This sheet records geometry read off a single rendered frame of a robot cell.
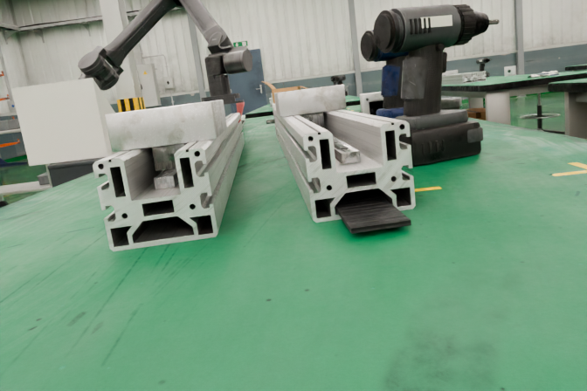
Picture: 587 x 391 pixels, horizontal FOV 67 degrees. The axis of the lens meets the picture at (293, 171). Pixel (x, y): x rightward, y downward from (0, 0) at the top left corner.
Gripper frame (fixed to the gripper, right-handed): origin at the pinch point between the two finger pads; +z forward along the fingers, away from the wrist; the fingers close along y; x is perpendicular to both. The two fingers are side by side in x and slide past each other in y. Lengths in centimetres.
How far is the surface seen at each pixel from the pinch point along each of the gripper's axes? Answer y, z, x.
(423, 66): 34, -9, -64
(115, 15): -193, -156, 601
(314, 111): 19, -4, -53
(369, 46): 32, -14, -43
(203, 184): 5, 0, -85
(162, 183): 0, 0, -81
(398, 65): 38, -10, -41
